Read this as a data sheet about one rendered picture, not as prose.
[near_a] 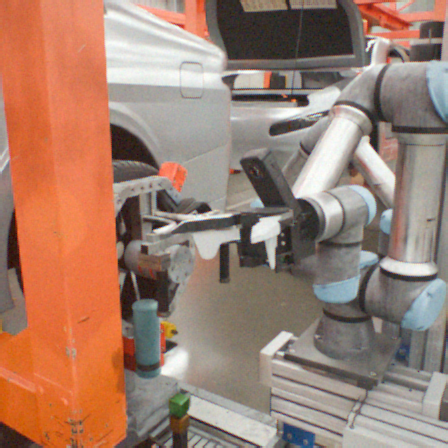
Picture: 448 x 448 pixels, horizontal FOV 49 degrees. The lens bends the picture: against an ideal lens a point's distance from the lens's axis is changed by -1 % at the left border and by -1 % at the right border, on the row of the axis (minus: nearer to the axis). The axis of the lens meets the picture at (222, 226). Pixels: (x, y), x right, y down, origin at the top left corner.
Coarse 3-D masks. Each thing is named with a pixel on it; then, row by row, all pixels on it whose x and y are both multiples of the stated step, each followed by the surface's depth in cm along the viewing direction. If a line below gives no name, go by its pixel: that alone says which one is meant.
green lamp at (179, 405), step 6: (174, 396) 124; (180, 396) 124; (186, 396) 124; (168, 402) 123; (174, 402) 122; (180, 402) 122; (186, 402) 123; (168, 408) 124; (174, 408) 122; (180, 408) 121; (186, 408) 124; (174, 414) 123; (180, 414) 122
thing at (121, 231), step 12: (156, 192) 184; (156, 204) 191; (120, 216) 173; (120, 228) 173; (156, 228) 200; (120, 240) 180; (132, 240) 185; (120, 264) 182; (120, 276) 177; (132, 276) 182; (120, 288) 178; (132, 288) 185; (144, 288) 196; (156, 288) 194; (120, 300) 193; (132, 300) 192; (132, 312) 184
